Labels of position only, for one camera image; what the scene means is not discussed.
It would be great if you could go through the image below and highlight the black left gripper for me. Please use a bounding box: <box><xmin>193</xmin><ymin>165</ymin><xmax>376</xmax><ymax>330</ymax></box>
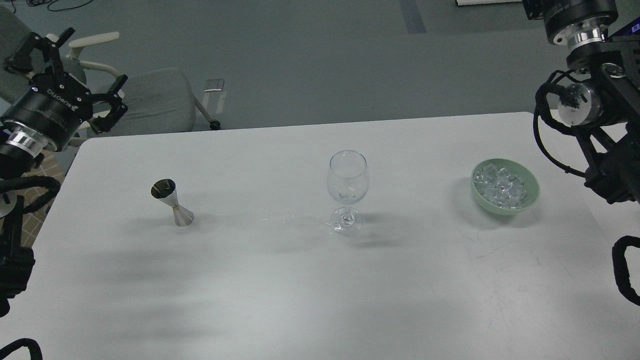
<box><xmin>1</xmin><ymin>27</ymin><xmax>129</xmax><ymax>152</ymax></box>

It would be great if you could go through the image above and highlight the steel double jigger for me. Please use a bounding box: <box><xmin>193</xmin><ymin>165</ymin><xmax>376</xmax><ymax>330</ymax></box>
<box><xmin>150</xmin><ymin>178</ymin><xmax>195</xmax><ymax>227</ymax></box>

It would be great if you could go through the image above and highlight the green bowl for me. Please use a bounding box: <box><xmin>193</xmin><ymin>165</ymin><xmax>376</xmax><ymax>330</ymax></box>
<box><xmin>470</xmin><ymin>158</ymin><xmax>541</xmax><ymax>216</ymax></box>

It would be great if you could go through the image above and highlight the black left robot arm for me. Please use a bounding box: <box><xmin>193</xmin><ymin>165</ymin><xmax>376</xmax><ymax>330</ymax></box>
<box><xmin>0</xmin><ymin>28</ymin><xmax>128</xmax><ymax>316</ymax></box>

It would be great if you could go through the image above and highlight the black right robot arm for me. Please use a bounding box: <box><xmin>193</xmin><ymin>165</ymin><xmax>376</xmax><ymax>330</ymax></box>
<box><xmin>522</xmin><ymin>0</ymin><xmax>640</xmax><ymax>204</ymax></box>

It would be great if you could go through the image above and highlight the clear wine glass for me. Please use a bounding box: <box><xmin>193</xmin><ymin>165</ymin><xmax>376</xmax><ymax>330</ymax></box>
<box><xmin>326</xmin><ymin>149</ymin><xmax>370</xmax><ymax>236</ymax></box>

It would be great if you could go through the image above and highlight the clear ice cubes pile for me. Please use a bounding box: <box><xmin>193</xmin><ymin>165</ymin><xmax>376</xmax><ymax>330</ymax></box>
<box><xmin>472</xmin><ymin>162</ymin><xmax>528</xmax><ymax>209</ymax></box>

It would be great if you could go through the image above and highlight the grey office chair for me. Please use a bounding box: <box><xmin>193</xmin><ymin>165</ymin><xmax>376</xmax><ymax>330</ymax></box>
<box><xmin>0</xmin><ymin>5</ymin><xmax>227</xmax><ymax>148</ymax></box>

